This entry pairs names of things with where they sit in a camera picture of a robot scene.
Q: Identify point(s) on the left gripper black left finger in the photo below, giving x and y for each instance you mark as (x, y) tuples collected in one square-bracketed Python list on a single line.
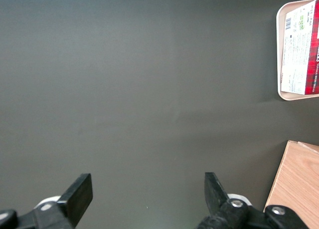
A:
[(77, 199)]

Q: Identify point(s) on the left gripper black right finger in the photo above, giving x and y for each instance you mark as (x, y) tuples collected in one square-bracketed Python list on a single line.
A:
[(214, 196)]

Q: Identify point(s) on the cream rectangular plastic tray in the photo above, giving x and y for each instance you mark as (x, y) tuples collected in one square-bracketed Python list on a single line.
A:
[(279, 39)]

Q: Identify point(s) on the wooden two-drawer cabinet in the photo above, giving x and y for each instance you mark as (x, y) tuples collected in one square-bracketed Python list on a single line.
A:
[(294, 179)]

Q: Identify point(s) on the red tartan shortbread box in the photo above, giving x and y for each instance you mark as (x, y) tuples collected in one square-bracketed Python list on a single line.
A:
[(296, 52)]

